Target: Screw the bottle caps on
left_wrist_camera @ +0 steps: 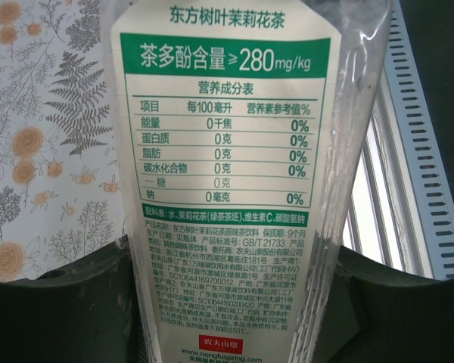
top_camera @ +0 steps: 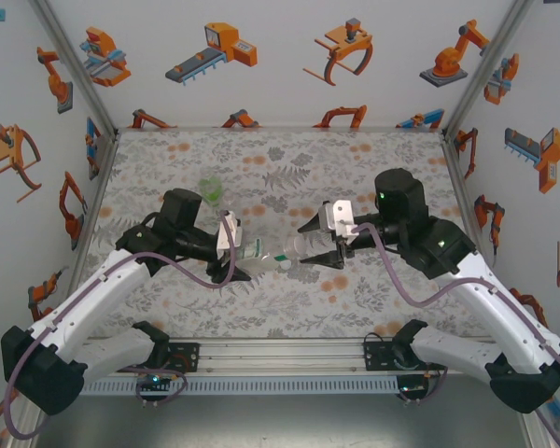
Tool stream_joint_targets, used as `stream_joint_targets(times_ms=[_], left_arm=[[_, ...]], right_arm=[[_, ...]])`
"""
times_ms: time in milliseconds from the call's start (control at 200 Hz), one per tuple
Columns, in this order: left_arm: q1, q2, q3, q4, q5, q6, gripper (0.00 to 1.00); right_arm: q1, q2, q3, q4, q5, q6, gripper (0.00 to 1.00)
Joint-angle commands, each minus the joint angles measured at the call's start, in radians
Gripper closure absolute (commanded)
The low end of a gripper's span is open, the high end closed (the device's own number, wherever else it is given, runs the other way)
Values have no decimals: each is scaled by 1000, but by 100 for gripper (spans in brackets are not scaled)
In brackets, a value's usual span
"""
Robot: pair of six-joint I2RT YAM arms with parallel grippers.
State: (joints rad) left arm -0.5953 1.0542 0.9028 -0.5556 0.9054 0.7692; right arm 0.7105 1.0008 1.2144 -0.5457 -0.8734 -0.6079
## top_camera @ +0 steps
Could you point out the plain white bottle cap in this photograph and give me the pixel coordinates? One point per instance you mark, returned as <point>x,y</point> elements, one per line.
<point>299,246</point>

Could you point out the clear bottle with green label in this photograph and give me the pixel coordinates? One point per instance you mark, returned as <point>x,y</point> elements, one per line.
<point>254,261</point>

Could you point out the green tinted plastic bottle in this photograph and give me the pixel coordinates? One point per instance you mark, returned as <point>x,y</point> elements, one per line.
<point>212,191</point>

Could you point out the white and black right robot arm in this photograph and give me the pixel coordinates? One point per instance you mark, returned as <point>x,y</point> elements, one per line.
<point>485,308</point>

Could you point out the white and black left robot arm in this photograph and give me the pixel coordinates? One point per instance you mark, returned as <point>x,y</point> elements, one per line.
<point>84,298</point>

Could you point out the floral patterned table cover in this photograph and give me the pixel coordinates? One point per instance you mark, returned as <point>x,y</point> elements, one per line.
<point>308,322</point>

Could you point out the small circuit board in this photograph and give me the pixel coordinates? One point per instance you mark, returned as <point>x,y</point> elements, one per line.
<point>154,380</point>
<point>410,388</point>

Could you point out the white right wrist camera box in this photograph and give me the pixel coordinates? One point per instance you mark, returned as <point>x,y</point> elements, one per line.
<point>338,217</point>

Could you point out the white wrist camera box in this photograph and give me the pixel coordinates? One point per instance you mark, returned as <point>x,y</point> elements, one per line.
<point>226,233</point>
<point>338,217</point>

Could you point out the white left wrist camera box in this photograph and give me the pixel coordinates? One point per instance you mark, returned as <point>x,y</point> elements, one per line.
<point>226,233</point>

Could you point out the aluminium side frame rail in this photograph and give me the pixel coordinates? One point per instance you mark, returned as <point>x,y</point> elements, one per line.
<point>90,210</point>
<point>462,186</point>

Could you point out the aluminium front frame rail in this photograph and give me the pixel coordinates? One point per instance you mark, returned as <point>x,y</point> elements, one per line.
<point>280,357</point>

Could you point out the aluminium frame post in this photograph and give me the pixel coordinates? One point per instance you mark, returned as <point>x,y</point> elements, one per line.
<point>490,60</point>
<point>74,65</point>

